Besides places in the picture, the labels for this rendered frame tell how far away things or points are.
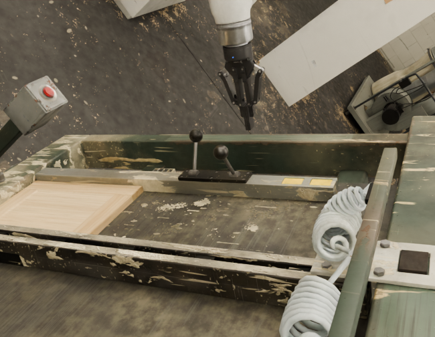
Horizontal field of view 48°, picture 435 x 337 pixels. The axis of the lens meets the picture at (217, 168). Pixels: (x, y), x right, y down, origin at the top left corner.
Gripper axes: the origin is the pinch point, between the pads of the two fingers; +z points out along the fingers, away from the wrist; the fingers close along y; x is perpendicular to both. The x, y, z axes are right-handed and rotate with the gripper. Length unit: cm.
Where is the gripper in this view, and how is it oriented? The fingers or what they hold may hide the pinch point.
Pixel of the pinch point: (248, 116)
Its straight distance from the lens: 135.2
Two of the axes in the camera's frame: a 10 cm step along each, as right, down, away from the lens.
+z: 1.8, 8.9, 4.2
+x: -4.0, 4.6, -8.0
